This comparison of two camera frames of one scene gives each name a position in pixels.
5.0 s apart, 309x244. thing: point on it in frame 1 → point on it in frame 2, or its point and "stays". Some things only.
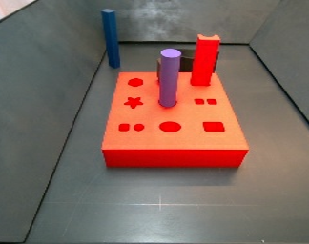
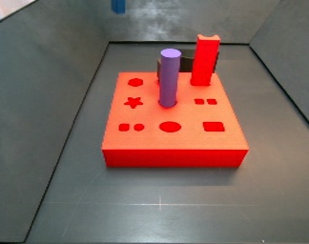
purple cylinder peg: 169,59 stays
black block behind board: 184,62 stays
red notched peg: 204,59 stays
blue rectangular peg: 111,39 → 119,6
